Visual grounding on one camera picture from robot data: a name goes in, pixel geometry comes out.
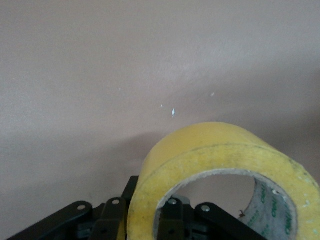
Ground brown table cover sheet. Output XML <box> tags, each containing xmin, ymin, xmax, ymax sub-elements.
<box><xmin>0</xmin><ymin>0</ymin><xmax>320</xmax><ymax>240</ymax></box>

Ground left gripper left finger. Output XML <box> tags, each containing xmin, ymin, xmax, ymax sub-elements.
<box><xmin>7</xmin><ymin>176</ymin><xmax>140</xmax><ymax>240</ymax></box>

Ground yellow packing tape roll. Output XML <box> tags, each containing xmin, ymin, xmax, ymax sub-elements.
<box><xmin>126</xmin><ymin>121</ymin><xmax>320</xmax><ymax>240</ymax></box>

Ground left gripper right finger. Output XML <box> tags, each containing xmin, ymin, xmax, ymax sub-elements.
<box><xmin>159</xmin><ymin>196</ymin><xmax>252</xmax><ymax>240</ymax></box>

